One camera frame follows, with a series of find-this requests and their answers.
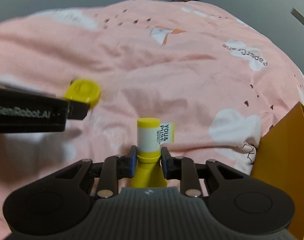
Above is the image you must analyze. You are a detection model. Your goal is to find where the yellow round cap container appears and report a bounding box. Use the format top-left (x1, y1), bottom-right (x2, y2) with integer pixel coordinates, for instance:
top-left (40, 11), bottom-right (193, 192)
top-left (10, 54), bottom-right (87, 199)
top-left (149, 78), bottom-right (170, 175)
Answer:
top-left (63, 79), bottom-right (101, 109)

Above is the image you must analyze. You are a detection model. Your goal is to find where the yellow squeeze tube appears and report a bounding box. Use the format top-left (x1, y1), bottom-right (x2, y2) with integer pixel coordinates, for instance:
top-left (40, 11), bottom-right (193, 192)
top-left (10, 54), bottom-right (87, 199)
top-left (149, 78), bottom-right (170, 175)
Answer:
top-left (131, 118), bottom-right (175, 188)

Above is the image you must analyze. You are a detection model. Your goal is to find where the pink patterned bed cover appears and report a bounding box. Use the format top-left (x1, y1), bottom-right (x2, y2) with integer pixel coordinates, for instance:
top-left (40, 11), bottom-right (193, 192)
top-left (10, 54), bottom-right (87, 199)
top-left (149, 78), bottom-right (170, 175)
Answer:
top-left (0, 0), bottom-right (304, 239)

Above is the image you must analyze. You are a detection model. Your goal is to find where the orange cardboard box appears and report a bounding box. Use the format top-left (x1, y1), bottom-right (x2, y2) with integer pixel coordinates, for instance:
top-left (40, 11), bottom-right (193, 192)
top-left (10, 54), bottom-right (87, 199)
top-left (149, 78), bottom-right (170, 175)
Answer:
top-left (251, 102), bottom-right (304, 239)

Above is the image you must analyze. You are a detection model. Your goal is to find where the grey wall strip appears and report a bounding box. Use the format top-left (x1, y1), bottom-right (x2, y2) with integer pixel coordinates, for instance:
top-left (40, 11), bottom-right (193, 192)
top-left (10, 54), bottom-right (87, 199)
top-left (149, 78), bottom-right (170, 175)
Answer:
top-left (291, 8), bottom-right (304, 26)

